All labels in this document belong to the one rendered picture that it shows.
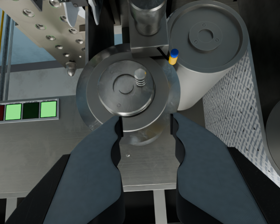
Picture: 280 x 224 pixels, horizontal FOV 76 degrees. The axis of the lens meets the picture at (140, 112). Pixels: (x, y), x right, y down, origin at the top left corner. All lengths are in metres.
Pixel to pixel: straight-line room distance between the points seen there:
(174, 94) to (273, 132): 0.14
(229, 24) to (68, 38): 0.39
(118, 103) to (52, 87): 2.64
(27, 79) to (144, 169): 2.71
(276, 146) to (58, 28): 0.50
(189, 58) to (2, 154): 0.64
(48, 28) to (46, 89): 2.39
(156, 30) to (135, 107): 0.10
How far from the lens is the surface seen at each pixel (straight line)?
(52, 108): 0.66
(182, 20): 0.32
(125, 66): 0.25
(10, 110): 0.74
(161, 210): 0.60
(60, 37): 0.56
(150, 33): 0.25
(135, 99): 0.23
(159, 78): 0.25
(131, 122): 0.24
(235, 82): 0.35
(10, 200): 0.74
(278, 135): 0.30
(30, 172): 0.69
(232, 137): 0.37
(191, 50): 0.29
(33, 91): 2.99
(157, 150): 0.57
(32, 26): 0.54
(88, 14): 0.34
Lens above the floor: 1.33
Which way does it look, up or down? 11 degrees down
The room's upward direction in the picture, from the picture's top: 176 degrees clockwise
